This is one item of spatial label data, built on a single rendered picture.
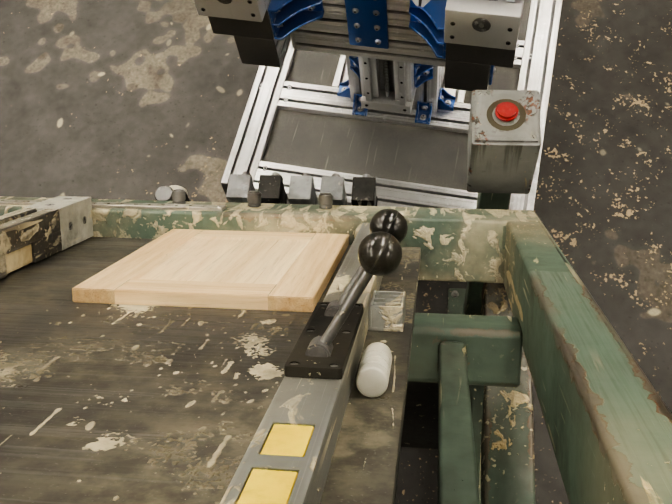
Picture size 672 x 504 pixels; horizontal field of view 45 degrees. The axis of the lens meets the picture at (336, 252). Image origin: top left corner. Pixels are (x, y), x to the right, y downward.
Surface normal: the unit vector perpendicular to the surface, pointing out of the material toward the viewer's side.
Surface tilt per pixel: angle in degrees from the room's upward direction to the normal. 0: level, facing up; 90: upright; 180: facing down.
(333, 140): 0
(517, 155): 90
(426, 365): 39
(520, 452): 0
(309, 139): 0
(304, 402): 51
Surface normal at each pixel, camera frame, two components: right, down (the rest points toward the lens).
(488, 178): -0.08, 0.89
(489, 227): -0.12, 0.22
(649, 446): 0.00, -0.98
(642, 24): -0.09, -0.44
